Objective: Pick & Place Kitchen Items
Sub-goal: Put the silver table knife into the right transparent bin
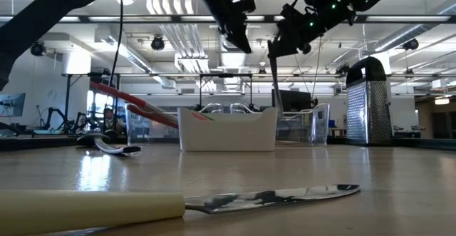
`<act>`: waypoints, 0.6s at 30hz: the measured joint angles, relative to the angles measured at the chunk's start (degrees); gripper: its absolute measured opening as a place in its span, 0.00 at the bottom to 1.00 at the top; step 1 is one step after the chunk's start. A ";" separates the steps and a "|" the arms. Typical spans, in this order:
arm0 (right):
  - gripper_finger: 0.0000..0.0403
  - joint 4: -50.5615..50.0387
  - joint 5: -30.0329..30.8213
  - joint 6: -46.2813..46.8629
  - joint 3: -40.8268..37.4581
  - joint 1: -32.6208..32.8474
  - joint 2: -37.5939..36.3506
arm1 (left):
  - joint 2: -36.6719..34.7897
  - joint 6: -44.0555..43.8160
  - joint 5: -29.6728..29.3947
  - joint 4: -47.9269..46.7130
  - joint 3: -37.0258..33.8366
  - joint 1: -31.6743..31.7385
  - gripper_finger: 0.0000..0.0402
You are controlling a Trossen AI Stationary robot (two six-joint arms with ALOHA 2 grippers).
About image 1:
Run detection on clear plastic bin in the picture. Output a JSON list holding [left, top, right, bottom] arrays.
[[124, 102, 224, 146], [229, 102, 331, 147]]

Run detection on round ceiling air duct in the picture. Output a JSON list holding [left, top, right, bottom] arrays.
[[210, 0, 263, 93]]

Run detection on cream-handled metal knife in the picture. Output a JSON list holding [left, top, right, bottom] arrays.
[[0, 183, 362, 236]]

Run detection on white rectangular plastic bin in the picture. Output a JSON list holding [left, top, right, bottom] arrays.
[[177, 106, 279, 153]]

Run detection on long black arm cable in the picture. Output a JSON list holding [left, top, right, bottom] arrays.
[[106, 0, 124, 87]]

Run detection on metal box grater black handle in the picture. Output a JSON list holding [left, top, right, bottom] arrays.
[[345, 56, 394, 147]]

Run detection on red spoon with metal neck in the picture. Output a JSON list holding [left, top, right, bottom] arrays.
[[88, 81, 180, 123]]

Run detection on black metal rack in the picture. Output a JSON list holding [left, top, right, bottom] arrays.
[[198, 73, 254, 108], [61, 71, 123, 134]]

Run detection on background black robot arms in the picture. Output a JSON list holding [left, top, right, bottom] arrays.
[[33, 106, 124, 137]]

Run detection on thin hanging cable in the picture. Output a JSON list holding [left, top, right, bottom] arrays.
[[311, 36, 323, 100]]

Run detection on black aluminium frame rail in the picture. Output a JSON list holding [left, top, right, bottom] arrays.
[[329, 138, 456, 151], [0, 135, 125, 150]]

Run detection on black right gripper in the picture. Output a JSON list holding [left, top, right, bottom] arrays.
[[267, 0, 357, 58]]

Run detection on red and grey long utensil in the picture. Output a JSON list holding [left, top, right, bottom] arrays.
[[126, 103, 180, 130]]

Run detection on grey metal utensil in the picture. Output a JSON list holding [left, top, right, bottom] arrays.
[[268, 56, 285, 118]]

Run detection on black ceiling spotlight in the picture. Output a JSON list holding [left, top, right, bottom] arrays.
[[29, 40, 47, 58], [150, 35, 166, 52], [402, 37, 420, 51]]

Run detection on wall-mounted screen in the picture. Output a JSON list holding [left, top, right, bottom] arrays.
[[0, 93, 27, 118]]

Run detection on black computer monitor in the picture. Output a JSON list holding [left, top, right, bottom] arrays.
[[271, 88, 313, 113]]

